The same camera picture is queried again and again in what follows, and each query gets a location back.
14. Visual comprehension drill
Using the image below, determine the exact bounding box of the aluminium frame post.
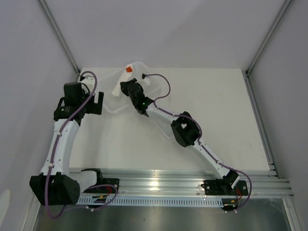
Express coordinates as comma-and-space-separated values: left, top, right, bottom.
36, 0, 80, 75
245, 0, 296, 75

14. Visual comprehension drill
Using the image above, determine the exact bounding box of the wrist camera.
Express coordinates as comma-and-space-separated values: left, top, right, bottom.
140, 75, 151, 87
78, 74, 95, 90

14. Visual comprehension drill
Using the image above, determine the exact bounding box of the right aluminium frame post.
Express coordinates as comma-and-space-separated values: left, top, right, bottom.
245, 0, 296, 75

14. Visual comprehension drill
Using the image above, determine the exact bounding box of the white paper napkin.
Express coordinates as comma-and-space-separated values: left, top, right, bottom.
111, 64, 134, 97

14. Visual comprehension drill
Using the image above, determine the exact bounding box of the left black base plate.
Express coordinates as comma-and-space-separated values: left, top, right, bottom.
93, 178, 119, 194

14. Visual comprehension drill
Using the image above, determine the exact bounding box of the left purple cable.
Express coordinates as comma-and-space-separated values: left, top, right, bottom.
45, 71, 119, 219

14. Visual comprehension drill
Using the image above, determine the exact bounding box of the white slotted cable duct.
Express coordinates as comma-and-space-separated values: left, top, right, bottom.
77, 196, 223, 208

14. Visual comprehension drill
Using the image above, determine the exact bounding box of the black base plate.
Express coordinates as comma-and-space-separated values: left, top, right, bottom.
201, 179, 248, 196
93, 178, 119, 194

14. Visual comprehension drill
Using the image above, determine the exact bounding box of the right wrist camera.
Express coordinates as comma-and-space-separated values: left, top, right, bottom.
140, 75, 151, 87

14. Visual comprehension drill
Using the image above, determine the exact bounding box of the purple cable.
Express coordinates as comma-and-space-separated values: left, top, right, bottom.
45, 71, 119, 219
141, 73, 252, 209

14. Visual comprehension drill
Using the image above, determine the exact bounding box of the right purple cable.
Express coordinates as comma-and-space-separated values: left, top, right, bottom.
141, 73, 252, 209

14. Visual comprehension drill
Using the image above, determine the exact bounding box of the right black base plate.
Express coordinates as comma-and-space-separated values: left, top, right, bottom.
201, 179, 248, 196

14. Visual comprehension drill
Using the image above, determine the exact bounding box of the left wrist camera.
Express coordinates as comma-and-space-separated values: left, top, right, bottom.
78, 74, 95, 90

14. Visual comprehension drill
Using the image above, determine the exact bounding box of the left aluminium frame post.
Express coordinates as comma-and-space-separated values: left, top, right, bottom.
36, 0, 80, 75

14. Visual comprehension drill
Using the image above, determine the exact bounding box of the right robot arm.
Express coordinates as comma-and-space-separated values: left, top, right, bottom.
120, 79, 240, 194

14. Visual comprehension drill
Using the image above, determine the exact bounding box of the aluminium mounting rail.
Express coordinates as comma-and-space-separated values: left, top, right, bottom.
101, 168, 294, 198

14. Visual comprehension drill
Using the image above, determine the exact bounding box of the small white plastic tray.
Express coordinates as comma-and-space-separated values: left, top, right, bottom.
150, 114, 174, 140

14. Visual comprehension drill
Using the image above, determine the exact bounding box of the large white plastic basket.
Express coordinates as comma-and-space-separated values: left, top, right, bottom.
99, 61, 161, 116

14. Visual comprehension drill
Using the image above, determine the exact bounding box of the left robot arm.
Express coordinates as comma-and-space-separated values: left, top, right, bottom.
29, 82, 104, 206

